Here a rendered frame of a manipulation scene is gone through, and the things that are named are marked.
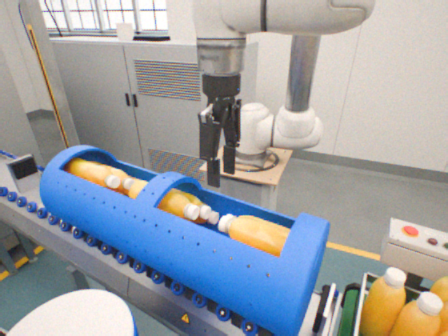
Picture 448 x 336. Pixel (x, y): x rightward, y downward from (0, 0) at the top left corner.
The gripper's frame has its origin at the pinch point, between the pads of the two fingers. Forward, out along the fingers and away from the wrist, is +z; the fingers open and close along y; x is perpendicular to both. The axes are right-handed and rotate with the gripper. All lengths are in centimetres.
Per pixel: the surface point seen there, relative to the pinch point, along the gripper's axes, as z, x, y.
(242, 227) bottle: 13.5, 6.6, 1.3
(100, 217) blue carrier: 19.2, -32.8, 11.4
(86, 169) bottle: 13, -51, 1
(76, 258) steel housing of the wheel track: 48, -56, 11
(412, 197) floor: 129, 77, -258
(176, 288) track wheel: 36.7, -9.6, 8.8
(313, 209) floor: 130, -7, -185
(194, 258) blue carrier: 18.7, -0.8, 11.1
